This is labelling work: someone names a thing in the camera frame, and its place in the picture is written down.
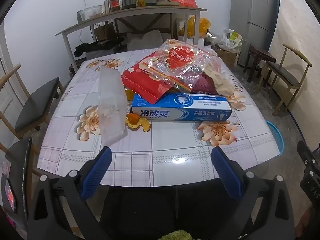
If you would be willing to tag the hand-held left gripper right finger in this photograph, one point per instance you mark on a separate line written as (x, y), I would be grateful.
(227, 177)

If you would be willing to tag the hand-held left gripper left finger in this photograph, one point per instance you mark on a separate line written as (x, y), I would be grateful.
(97, 175)

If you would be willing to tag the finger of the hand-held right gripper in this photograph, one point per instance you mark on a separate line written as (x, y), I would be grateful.
(307, 158)

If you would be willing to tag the blue plastic waste basket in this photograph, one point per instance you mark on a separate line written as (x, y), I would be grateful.
(277, 137)

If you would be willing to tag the blue toothpaste box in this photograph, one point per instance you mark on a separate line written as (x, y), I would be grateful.
(180, 110)

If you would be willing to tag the orange peel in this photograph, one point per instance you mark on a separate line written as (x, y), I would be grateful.
(138, 122)

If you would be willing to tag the floral print dining table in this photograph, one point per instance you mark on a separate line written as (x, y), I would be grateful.
(162, 155)

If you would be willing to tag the translucent plastic container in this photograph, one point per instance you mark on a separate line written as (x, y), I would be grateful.
(111, 105)

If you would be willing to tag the green fuzzy cloth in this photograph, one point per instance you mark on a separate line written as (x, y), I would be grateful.
(175, 236)

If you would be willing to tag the black phone on stand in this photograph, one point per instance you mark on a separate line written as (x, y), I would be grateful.
(17, 170)

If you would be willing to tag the wooden chair black seat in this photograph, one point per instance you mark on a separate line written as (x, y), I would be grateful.
(37, 107)
(285, 75)

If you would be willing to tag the small yellow packet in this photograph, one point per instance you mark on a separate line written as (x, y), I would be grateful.
(130, 94)

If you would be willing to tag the red snack bag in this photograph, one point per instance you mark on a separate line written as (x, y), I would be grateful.
(145, 82)

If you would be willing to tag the dark wooden stool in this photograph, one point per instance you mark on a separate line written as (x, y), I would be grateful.
(260, 55)

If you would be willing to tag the cardboard box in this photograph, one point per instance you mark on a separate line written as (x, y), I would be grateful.
(227, 56)

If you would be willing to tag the clear plastic bag red print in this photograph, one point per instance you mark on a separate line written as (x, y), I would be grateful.
(182, 60)

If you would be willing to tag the black clothing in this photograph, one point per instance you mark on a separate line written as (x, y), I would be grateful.
(100, 46)

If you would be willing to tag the white plastic bag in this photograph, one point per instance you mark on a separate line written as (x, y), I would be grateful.
(232, 38)

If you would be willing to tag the grey refrigerator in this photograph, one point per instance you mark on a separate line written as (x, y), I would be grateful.
(252, 17)

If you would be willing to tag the yellow plastic bag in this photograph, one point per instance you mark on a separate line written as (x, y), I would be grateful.
(200, 26)

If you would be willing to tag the wooden side table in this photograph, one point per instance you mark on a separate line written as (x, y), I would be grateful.
(120, 17)

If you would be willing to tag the clear plastic jug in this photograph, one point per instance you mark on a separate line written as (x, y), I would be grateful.
(90, 13)

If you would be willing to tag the small metal bottle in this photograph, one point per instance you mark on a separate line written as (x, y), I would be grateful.
(107, 5)

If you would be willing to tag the red sauce jar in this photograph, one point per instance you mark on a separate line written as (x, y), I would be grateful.
(115, 3)

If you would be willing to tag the yellow pickle jar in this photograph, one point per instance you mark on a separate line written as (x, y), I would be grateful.
(140, 1)

